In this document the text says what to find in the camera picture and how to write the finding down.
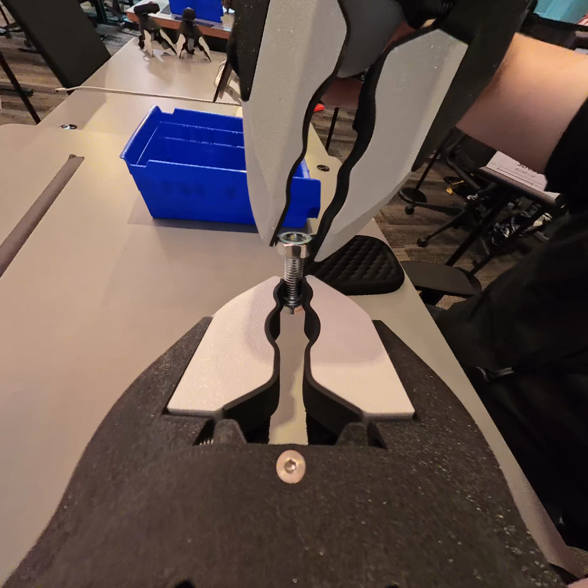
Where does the steel hex bolt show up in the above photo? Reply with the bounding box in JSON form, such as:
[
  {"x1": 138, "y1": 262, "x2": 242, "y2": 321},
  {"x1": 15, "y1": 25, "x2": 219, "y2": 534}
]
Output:
[{"x1": 280, "y1": 234, "x2": 306, "y2": 316}]

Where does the blue plastic bin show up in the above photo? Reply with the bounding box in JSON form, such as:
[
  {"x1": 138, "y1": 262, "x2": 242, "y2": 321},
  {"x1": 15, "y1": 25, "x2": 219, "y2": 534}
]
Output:
[{"x1": 119, "y1": 105, "x2": 322, "y2": 227}]

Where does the person's right hand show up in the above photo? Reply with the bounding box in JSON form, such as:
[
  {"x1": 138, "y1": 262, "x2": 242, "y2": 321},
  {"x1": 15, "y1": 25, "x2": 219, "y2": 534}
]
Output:
[{"x1": 319, "y1": 76, "x2": 368, "y2": 111}]

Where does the small blue bin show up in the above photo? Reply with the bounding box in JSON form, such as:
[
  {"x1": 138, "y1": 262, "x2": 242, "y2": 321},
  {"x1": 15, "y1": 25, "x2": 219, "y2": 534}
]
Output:
[{"x1": 168, "y1": 0, "x2": 227, "y2": 24}]

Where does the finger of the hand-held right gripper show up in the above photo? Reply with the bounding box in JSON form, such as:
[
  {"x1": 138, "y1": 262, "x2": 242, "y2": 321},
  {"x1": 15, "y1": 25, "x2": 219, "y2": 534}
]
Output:
[
  {"x1": 241, "y1": 0, "x2": 348, "y2": 247},
  {"x1": 314, "y1": 28, "x2": 470, "y2": 263}
]

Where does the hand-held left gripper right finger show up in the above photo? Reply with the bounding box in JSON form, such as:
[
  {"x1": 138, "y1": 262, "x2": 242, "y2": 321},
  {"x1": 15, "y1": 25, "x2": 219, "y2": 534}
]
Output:
[{"x1": 303, "y1": 275, "x2": 417, "y2": 421}]

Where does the black panel stand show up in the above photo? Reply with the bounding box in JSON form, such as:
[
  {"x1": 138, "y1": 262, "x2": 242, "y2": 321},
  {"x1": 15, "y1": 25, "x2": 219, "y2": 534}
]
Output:
[{"x1": 0, "y1": 0, "x2": 112, "y2": 95}]

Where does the steel hex nut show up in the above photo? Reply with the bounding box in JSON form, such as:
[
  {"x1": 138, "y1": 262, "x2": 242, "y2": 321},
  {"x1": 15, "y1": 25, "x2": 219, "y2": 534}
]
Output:
[{"x1": 277, "y1": 231, "x2": 314, "y2": 261}]

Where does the white cord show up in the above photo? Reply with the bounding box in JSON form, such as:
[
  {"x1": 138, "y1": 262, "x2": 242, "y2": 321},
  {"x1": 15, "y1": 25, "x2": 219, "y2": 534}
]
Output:
[{"x1": 54, "y1": 85, "x2": 240, "y2": 107}]

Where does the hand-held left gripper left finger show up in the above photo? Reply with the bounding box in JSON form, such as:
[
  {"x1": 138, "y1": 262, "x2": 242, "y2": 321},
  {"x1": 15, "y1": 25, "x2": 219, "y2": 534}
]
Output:
[{"x1": 167, "y1": 275, "x2": 283, "y2": 420}]

